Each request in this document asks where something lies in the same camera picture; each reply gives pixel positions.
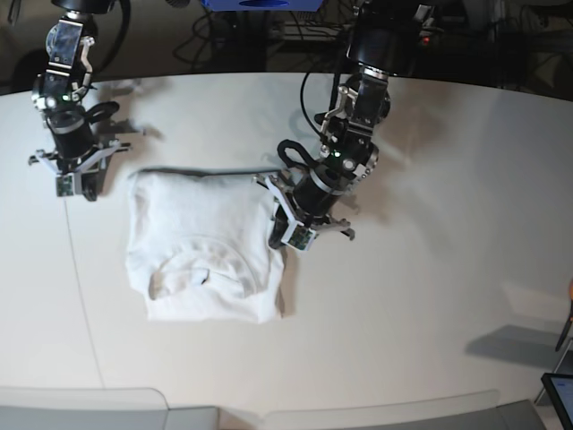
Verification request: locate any blue box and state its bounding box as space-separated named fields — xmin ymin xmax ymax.
xmin=201 ymin=0 xmax=323 ymax=12

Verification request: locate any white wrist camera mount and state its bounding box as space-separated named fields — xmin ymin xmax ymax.
xmin=28 ymin=139 xmax=132 ymax=200
xmin=251 ymin=172 xmax=357 ymax=253

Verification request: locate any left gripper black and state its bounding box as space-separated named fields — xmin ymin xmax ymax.
xmin=269 ymin=169 xmax=351 ymax=249

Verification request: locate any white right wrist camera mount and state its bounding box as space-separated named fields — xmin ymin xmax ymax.
xmin=28 ymin=139 xmax=132 ymax=200

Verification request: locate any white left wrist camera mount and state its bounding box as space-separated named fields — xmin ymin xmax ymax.
xmin=251 ymin=172 xmax=357 ymax=253

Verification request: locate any grey chair left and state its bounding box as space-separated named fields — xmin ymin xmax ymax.
xmin=1 ymin=387 xmax=219 ymax=429

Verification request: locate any black tripod leg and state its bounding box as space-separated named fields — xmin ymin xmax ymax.
xmin=554 ymin=281 xmax=573 ymax=352

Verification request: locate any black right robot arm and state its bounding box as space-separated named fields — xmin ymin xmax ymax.
xmin=28 ymin=1 xmax=131 ymax=202

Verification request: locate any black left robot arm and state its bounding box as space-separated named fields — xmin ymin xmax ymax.
xmin=265 ymin=1 xmax=437 ymax=251

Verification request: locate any white T-shirt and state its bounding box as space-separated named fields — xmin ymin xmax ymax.
xmin=125 ymin=171 xmax=284 ymax=323

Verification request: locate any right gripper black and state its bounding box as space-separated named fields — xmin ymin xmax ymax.
xmin=48 ymin=121 xmax=106 ymax=202

